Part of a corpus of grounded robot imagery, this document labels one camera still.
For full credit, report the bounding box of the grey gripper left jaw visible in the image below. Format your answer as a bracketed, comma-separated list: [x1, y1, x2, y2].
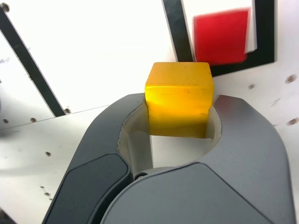
[43, 92, 155, 224]

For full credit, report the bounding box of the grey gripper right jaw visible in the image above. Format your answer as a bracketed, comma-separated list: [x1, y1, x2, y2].
[100, 94, 292, 224]

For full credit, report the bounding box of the yellow cube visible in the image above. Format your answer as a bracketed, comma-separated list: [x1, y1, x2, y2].
[144, 62, 215, 139]

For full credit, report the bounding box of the red cube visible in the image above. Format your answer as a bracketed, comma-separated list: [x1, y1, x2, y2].
[192, 7, 252, 65]

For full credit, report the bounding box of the black tape square outline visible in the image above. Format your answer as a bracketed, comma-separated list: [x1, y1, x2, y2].
[162, 0, 275, 78]

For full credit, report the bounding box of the black tape strip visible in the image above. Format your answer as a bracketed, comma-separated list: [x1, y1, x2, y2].
[0, 8, 66, 117]

